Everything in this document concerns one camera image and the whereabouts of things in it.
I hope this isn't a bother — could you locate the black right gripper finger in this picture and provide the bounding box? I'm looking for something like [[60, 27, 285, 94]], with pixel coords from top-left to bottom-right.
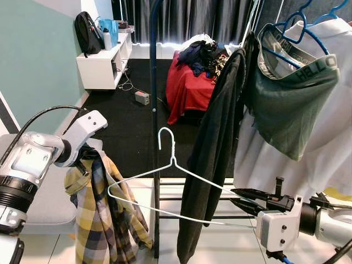
[[230, 199, 270, 216], [231, 188, 278, 201]]

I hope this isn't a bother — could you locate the yellow grey plaid shirt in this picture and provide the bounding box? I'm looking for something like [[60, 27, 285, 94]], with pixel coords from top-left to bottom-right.
[[64, 151, 155, 264]]

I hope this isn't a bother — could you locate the blue clothes hanger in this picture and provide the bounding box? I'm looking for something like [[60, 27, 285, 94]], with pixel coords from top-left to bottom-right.
[[258, 8, 331, 69], [305, 0, 350, 27]]

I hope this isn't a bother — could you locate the black floor rug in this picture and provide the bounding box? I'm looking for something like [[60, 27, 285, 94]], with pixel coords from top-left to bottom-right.
[[65, 58, 248, 179]]

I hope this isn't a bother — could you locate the yellow hanging garment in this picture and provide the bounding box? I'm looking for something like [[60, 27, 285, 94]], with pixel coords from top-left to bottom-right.
[[323, 186, 352, 200]]

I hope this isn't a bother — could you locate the black hanging garment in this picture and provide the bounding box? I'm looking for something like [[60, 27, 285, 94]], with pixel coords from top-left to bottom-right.
[[177, 32, 260, 264]]

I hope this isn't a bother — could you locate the grey upholstered footstool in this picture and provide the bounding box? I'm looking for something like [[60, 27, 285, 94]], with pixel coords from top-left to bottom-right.
[[0, 134, 105, 236]]

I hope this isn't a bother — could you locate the white shelf unit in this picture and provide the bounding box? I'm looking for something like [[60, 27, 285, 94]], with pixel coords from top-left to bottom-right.
[[76, 30, 134, 90]]

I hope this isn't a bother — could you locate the black clothes rack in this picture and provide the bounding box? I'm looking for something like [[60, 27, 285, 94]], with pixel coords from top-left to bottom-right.
[[148, 0, 262, 259]]

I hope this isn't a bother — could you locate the white hanging shirt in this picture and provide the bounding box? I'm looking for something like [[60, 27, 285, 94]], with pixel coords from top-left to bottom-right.
[[233, 18, 352, 200]]

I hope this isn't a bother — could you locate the white bottle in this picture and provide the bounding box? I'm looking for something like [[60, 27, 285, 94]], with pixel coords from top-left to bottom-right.
[[103, 31, 113, 51]]

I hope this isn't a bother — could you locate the red cloth bundle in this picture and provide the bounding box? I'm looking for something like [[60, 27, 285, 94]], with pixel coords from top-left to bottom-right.
[[165, 49, 221, 125]]

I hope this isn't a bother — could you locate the dark clothes pile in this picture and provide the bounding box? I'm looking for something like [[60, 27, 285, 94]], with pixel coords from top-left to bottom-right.
[[176, 40, 230, 79]]

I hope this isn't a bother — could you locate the dark grey curtain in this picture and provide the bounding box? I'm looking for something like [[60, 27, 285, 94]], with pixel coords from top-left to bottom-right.
[[113, 0, 352, 46]]

